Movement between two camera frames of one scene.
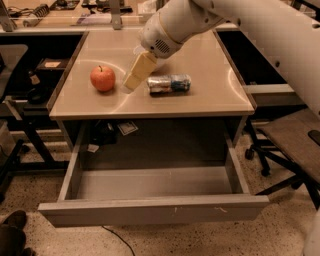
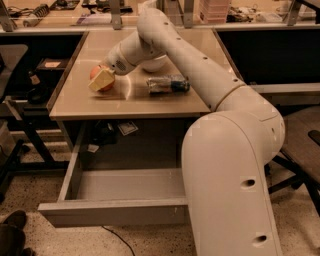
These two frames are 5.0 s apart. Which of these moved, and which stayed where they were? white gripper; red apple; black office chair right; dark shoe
Moved: white gripper
Stayed: red apple; black office chair right; dark shoe
